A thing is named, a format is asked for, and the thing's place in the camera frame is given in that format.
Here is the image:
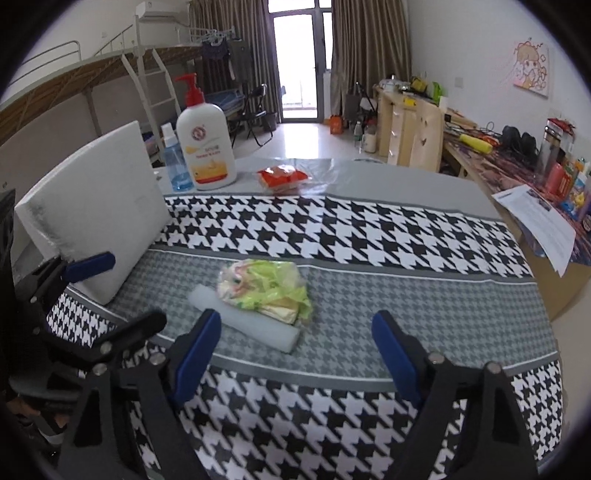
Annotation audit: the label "white styrofoam box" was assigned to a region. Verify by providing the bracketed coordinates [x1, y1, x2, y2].
[15, 121, 171, 305]

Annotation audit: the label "white paper sheets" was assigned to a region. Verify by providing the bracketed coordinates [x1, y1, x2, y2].
[493, 185, 576, 277]

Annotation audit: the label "brown curtain right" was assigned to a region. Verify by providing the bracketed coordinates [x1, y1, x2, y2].
[331, 0, 412, 115]

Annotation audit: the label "yellow tube on desk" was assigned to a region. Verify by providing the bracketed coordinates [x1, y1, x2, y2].
[459, 134, 493, 155]

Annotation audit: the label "floral plastic tissue pack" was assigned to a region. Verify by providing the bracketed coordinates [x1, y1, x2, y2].
[216, 259, 312, 325]

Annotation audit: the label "metal bunk bed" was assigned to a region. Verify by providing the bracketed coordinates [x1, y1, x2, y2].
[1, 1, 236, 143]

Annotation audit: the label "white foam roll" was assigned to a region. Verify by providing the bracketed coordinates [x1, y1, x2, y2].
[188, 284, 301, 354]

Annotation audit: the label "red orange snack packet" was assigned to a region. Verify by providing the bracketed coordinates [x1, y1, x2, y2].
[256, 164, 311, 194]

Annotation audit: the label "anime girl wall picture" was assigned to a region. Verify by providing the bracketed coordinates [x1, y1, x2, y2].
[513, 39, 550, 98]

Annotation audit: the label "white lotion pump bottle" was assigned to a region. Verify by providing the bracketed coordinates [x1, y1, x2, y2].
[175, 73, 238, 191]

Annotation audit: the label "black folding chair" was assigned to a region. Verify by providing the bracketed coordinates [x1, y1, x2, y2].
[229, 83, 273, 147]

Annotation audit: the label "light wooden desk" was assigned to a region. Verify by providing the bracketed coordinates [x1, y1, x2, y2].
[373, 85, 591, 319]

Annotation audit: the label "blue spray bottle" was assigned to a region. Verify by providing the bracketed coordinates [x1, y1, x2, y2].
[161, 123, 193, 192]

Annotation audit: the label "brown curtain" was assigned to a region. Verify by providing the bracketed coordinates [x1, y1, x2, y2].
[190, 0, 280, 114]
[331, 0, 412, 115]

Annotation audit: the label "brown curtain left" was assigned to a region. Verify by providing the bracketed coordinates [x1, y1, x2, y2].
[190, 0, 280, 114]

